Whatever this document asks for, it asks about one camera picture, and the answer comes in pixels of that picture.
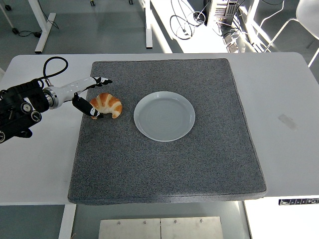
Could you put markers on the grey power adapter box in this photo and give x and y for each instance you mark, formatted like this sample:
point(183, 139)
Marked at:
point(231, 46)

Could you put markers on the white narrow desk leg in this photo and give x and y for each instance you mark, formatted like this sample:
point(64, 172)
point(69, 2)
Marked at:
point(148, 27)

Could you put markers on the golden croissant bread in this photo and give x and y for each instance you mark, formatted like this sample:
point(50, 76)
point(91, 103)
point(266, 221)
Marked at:
point(109, 104)

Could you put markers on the round pale grey plate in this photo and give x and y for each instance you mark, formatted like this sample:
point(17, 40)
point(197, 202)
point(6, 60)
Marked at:
point(164, 117)

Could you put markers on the grey speckled square mat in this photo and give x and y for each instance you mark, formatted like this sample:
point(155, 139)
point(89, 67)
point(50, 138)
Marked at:
point(164, 169)

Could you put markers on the table height control panel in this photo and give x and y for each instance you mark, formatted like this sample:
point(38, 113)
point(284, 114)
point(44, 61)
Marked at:
point(299, 201)

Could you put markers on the white table leg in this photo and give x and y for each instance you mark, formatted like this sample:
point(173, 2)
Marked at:
point(66, 221)

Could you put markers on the clear tape patch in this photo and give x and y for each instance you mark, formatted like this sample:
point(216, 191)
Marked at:
point(287, 121)

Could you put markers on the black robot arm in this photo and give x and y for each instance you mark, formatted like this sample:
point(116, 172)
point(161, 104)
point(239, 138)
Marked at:
point(20, 109)

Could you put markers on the grey metal plate with screws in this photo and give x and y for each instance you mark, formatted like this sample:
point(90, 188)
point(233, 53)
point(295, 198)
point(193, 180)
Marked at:
point(159, 229)

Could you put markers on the white chair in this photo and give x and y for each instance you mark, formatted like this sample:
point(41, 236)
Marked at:
point(305, 17)

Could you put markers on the white desk leg with foot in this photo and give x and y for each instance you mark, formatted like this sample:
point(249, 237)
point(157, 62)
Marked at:
point(44, 27)

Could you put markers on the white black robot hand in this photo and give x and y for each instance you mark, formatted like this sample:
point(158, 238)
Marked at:
point(72, 87)

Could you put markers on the computer tower case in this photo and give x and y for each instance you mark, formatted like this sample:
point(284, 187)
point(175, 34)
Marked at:
point(220, 11)

